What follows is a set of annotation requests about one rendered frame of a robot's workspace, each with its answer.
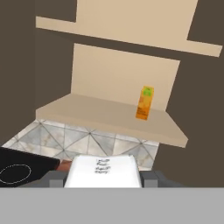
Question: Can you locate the black hob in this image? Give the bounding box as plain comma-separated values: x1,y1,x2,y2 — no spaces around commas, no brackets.
0,146,61,188

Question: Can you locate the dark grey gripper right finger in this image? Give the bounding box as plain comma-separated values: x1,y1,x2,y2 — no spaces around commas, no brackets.
140,170,184,188

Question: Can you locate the beige open wall cabinet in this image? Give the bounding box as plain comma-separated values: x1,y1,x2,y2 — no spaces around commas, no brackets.
34,0,224,149

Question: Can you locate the orange juice carton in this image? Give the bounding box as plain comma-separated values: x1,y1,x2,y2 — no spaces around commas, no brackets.
135,85,155,121

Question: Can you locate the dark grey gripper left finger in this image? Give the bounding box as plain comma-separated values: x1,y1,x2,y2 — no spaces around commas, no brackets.
31,170,70,188

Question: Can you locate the dark brown cabinet door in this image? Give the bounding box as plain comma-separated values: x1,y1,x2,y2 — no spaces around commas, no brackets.
157,0,224,188
0,0,37,146

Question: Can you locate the white carton with black print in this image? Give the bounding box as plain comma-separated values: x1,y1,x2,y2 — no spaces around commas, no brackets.
63,154,144,188

